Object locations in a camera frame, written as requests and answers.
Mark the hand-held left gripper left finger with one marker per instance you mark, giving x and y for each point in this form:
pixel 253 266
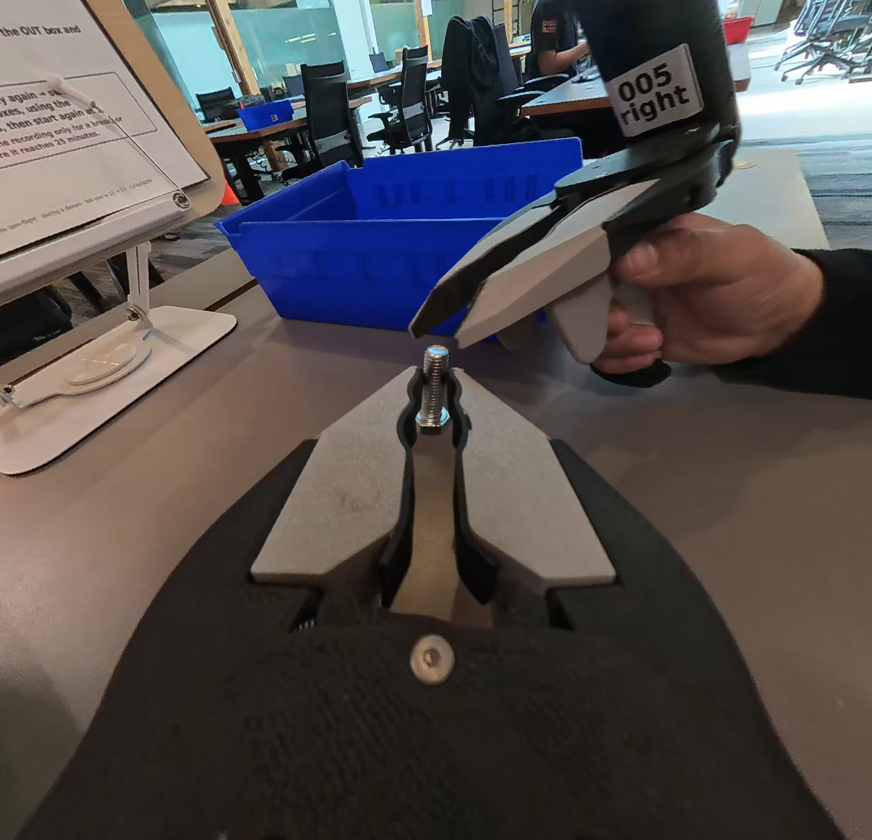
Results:
pixel 340 499

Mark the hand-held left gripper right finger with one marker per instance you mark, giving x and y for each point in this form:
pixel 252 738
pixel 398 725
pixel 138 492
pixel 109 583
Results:
pixel 531 506

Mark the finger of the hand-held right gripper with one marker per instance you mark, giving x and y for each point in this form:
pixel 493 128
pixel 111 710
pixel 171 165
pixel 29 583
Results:
pixel 490 247
pixel 538 268

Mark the blue plastic bin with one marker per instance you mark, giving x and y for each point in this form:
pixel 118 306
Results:
pixel 354 268

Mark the steel hex bolt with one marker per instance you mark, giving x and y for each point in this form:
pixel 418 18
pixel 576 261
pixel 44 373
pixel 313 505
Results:
pixel 434 390

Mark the person's right hand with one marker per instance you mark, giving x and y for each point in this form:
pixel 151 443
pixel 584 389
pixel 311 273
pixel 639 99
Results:
pixel 736 288

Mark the red storage bin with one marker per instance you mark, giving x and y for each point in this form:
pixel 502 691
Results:
pixel 739 29

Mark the wooden office desk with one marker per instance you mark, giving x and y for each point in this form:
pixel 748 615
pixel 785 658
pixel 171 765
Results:
pixel 272 131
pixel 565 97

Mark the cluster of office chairs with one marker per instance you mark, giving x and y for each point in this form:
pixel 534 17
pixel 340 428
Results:
pixel 824 23

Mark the office chair with black jacket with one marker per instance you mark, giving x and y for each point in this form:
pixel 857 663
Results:
pixel 477 77

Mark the small blue bin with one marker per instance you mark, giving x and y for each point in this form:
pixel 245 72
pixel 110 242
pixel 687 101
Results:
pixel 266 116

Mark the orange traffic cone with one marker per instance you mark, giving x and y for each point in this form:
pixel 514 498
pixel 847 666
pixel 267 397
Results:
pixel 230 194

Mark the instruction sheet on white stand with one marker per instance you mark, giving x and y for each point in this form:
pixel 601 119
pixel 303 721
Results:
pixel 88 377

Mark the printed instruction sheet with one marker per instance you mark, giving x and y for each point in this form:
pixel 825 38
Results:
pixel 68 70

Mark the wooden support post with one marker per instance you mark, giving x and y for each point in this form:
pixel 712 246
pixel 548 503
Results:
pixel 225 29

